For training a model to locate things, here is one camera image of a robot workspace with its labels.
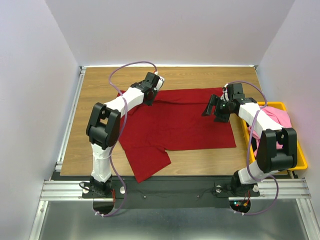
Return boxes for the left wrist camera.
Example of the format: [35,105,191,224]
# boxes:
[144,72,165,91]

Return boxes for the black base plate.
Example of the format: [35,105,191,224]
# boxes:
[79,176,260,212]

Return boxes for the pink t shirt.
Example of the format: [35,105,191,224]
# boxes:
[251,106,292,158]

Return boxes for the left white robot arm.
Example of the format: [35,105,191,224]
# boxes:
[82,77,165,198]

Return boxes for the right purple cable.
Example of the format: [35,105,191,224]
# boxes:
[222,80,280,216]

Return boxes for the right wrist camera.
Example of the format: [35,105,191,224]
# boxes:
[226,83,245,101]

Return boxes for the aluminium frame rail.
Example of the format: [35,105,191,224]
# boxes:
[29,66,87,240]

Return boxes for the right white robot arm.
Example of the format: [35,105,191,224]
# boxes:
[202,94,298,195]

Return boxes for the yellow plastic bin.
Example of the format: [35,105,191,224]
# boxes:
[240,101,308,171]

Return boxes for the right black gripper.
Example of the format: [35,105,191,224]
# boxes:
[200,93,234,123]

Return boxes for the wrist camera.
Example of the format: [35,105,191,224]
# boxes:
[226,83,245,101]
[144,72,165,91]

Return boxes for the red t shirt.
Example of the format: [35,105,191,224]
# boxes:
[119,87,236,183]

